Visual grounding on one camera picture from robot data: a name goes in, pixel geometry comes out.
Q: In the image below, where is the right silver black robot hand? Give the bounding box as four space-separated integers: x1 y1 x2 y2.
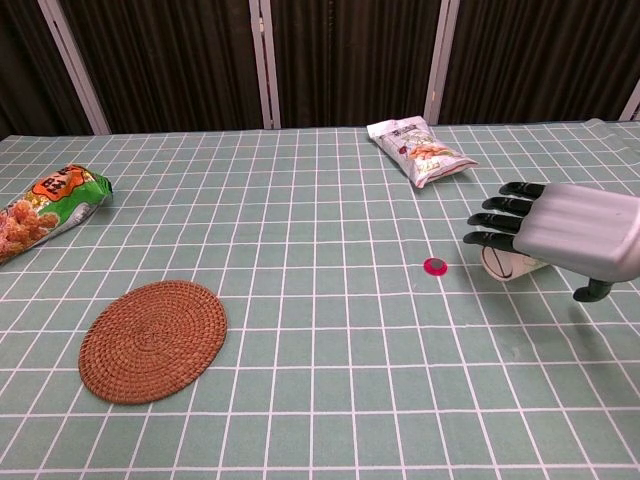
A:
463 181 640 303

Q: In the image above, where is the white flowered paper cup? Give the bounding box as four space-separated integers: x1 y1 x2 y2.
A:
480 244 551 282

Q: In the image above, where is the white nut snack bag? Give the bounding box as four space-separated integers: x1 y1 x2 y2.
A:
366 115 480 190

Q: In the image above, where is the dark pleated curtain panel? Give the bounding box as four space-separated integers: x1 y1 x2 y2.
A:
269 0 444 129
0 0 96 142
59 0 266 135
438 0 640 125

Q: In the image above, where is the green checked tablecloth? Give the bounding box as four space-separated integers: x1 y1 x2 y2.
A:
0 118 640 480

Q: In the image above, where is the round woven rattan coaster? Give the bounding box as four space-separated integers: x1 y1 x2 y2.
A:
78 280 229 406

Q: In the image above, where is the green fried snack bag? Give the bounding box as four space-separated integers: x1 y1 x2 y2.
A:
0 163 114 266

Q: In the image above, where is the grey screen frame post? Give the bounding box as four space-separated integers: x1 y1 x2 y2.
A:
248 0 282 130
619 82 640 121
423 0 460 125
38 0 112 136

